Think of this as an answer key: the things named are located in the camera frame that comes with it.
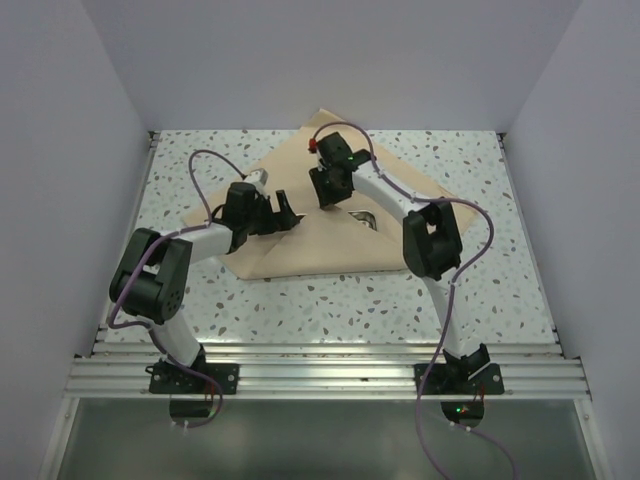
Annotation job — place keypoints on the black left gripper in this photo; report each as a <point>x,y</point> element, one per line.
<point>277,221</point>

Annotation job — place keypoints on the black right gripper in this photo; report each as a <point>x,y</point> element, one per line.
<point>327,197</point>

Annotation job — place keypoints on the stainless steel tray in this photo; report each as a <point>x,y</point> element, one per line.
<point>365,218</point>

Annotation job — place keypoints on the beige cloth mat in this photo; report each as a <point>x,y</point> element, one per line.
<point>325,241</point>

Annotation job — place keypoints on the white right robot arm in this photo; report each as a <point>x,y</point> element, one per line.
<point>431,239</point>

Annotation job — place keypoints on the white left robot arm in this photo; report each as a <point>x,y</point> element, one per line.
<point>149,284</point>

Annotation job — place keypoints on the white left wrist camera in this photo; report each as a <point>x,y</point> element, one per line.
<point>258,179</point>

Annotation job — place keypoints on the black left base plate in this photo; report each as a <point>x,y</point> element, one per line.
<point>166,378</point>

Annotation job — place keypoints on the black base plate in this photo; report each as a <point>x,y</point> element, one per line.
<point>441,381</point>
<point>166,378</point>

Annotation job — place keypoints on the aluminium rail frame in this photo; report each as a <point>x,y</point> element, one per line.
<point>326,387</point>

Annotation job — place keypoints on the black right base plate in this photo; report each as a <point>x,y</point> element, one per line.
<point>441,381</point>

